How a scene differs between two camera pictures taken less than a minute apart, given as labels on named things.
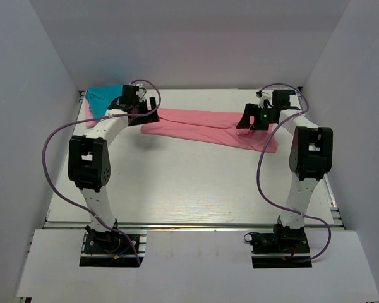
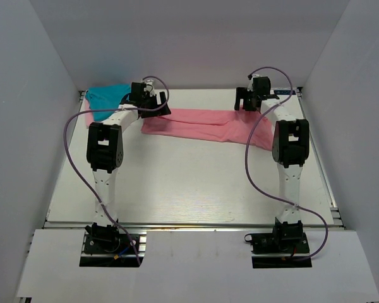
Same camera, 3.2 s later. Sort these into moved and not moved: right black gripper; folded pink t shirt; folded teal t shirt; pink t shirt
Moved: right black gripper
Not moved: folded teal t shirt; pink t shirt; folded pink t shirt
